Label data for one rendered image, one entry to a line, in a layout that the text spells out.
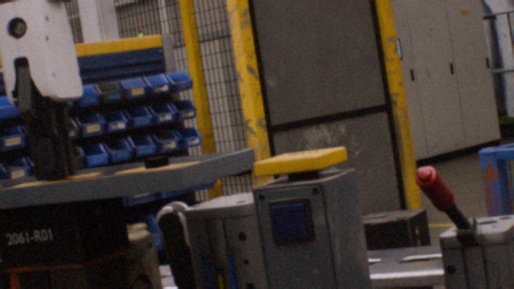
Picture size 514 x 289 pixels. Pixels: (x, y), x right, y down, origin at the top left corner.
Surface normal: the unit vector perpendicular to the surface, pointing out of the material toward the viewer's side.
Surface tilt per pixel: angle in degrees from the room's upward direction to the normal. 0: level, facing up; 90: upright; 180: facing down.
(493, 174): 90
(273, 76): 91
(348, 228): 90
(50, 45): 88
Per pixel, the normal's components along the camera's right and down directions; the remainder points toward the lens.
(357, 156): 0.65, -0.02
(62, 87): 0.98, -0.14
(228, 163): 0.89, -0.11
